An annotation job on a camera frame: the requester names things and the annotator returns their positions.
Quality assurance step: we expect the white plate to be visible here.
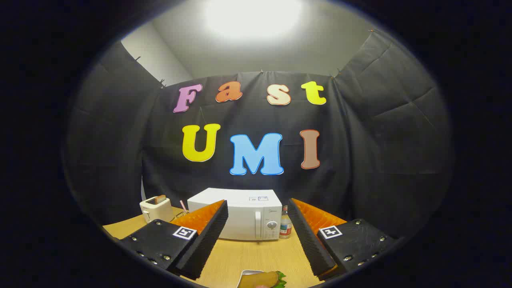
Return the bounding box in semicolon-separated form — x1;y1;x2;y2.
236;270;264;288

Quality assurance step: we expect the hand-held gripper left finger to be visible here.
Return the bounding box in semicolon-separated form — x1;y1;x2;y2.
116;199;229;280

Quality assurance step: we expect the clear bottle with red cap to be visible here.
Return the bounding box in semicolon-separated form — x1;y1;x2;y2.
279;205;292;240

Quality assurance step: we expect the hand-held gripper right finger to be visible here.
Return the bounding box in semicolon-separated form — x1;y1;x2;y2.
287;198;400;280

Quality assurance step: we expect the white toaster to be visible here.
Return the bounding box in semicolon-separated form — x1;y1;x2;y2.
139;196;174;224

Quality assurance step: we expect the lettuce sandwich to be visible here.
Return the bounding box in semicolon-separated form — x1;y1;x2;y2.
239;271;288;288

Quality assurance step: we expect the white microwave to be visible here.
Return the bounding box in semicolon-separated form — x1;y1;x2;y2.
187;188;283;241

